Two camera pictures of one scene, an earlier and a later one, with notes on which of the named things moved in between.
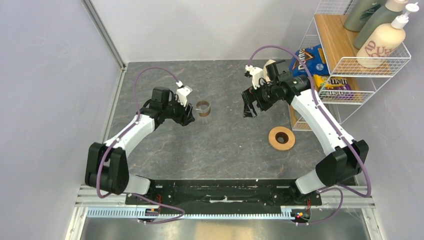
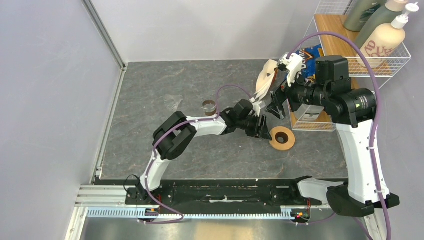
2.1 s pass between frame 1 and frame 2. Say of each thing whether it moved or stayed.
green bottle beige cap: stayed
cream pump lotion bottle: stayed
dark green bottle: stayed
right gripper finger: moved
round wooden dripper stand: stayed
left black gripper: moved
